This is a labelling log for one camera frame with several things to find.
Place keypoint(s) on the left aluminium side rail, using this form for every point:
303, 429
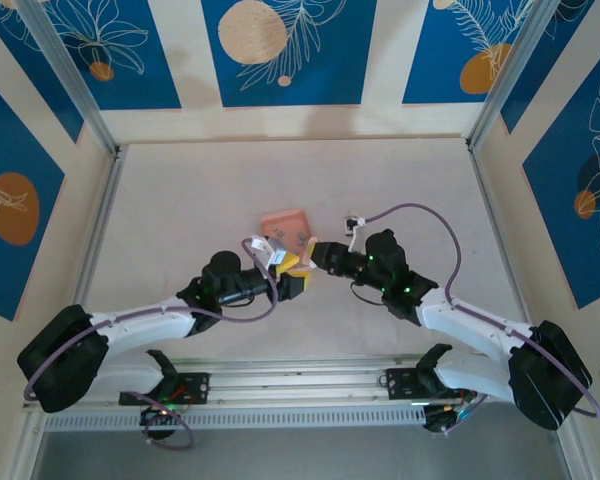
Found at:
102, 225

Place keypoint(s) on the left black mount plate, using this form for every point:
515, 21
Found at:
197, 387

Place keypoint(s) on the left aluminium frame post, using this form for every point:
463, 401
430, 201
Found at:
70, 80

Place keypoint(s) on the pink plastic tray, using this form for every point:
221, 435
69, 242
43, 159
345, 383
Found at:
285, 222

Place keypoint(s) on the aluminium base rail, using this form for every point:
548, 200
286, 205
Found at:
290, 380

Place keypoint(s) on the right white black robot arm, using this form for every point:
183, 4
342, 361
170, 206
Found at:
460, 320

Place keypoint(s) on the right aluminium frame post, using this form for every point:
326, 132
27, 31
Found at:
510, 75

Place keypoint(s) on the aluminium frame post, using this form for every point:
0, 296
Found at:
70, 80
510, 75

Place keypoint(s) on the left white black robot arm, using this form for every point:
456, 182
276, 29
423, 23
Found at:
145, 320

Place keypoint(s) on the left controller board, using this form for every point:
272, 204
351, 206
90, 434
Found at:
160, 414

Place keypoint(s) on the aluminium side rail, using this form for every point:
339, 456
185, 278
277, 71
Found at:
500, 225
102, 225

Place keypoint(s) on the right aluminium side rail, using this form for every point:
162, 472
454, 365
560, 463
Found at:
500, 225

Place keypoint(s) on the right controller board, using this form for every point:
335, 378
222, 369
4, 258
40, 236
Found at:
447, 416

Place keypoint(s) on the right black mount plate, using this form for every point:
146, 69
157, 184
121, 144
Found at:
400, 384

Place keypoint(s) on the controller board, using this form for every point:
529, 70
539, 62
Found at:
447, 416
160, 414

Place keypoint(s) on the black mount plate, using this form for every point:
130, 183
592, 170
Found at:
197, 387
400, 384

